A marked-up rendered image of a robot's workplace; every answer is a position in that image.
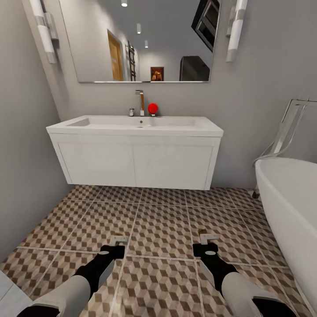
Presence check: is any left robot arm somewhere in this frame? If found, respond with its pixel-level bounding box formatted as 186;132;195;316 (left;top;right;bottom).
16;235;129;317

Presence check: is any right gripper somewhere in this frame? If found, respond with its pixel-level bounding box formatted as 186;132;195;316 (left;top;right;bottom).
192;243;217;257

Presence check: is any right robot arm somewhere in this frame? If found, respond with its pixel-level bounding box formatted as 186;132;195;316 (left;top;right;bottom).
192;233;299;317

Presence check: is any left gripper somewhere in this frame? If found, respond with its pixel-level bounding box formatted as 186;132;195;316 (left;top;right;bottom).
101;244;125;260

